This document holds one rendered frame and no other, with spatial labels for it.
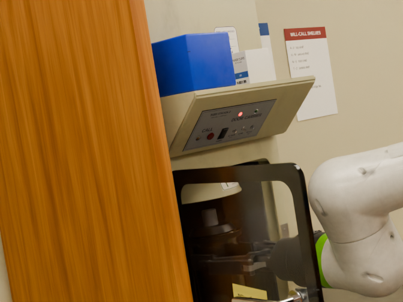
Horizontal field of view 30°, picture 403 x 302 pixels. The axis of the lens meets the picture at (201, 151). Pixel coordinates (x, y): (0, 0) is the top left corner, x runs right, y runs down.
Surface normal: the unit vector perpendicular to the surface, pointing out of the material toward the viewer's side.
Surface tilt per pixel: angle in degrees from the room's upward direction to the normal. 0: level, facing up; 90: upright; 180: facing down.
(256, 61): 90
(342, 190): 81
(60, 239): 90
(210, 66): 90
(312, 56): 90
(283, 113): 135
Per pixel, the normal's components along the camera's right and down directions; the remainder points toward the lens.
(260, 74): 0.51, -0.04
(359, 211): 0.01, 0.57
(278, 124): 0.61, 0.65
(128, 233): -0.69, 0.15
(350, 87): 0.70, -0.07
